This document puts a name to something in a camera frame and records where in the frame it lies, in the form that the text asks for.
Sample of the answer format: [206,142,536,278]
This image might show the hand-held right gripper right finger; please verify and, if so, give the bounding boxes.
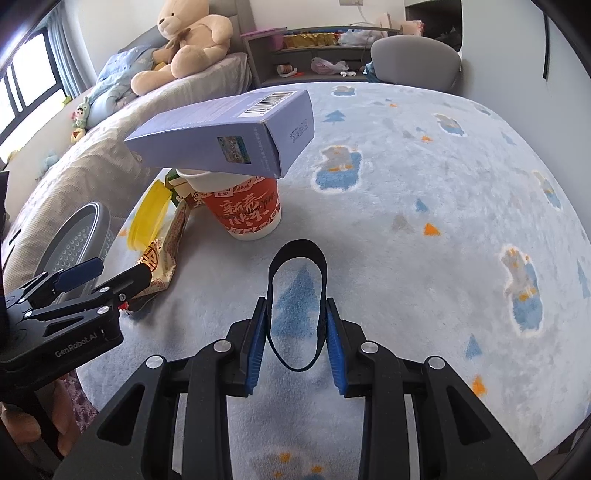
[325,298,539,480]

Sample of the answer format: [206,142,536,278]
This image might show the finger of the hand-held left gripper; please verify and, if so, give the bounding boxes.
[7,257,105,305]
[23,264,153,324]

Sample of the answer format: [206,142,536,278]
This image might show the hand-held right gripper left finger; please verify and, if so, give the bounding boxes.
[52,295,269,480]

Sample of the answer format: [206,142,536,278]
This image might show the grey perforated plastic basket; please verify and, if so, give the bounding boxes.
[39,202,116,301]

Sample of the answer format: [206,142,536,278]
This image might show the red and cream snack wrapper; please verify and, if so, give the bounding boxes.
[121,203,190,315]

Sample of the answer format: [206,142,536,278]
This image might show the green and white carton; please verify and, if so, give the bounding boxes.
[164,168,206,209]

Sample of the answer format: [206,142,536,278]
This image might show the black elastic band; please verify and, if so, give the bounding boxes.
[268,239,329,372]

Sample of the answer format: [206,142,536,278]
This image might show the red paper cup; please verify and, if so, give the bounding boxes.
[177,168,282,241]

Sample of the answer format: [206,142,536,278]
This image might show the purple cardboard box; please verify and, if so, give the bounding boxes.
[124,89,315,179]

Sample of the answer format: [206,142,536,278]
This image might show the person's left hand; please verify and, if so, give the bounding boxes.
[0,382,81,457]

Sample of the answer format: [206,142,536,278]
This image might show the purple fluffy rug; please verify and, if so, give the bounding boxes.
[60,374,100,430]

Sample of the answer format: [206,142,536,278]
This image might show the grey bed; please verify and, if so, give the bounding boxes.
[0,0,257,259]

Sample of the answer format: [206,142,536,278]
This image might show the blue plush toy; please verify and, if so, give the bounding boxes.
[34,150,58,178]

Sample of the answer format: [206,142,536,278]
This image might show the green hooded plush doll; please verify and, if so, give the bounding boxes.
[69,96,93,130]

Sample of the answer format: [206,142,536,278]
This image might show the light blue printed blanket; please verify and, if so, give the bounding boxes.
[76,82,591,480]

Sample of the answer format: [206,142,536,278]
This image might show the black framed window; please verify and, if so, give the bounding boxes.
[0,28,68,160]

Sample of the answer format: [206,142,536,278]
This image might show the blue quilt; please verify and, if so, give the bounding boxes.
[85,46,155,127]

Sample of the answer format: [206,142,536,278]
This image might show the grey curtain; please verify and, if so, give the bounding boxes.
[46,14,100,97]

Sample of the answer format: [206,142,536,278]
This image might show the large beige teddy bear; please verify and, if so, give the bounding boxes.
[130,0,233,95]

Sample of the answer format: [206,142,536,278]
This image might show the pink plastic bag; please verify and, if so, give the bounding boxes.
[310,56,349,75]

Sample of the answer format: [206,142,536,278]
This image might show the grey desk shelf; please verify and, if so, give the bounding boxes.
[242,25,402,88]

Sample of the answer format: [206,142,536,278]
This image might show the grey chair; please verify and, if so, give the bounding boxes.
[369,36,462,93]

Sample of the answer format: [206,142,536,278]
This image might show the gold foil packets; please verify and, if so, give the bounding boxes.
[283,33,340,49]

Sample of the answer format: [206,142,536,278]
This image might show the clear plastic bag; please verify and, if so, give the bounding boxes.
[337,28,382,47]

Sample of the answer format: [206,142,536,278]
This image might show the pink card box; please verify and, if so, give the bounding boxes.
[376,14,423,38]

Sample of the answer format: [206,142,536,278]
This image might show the black wardrobe handle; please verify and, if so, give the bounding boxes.
[542,16,552,79]

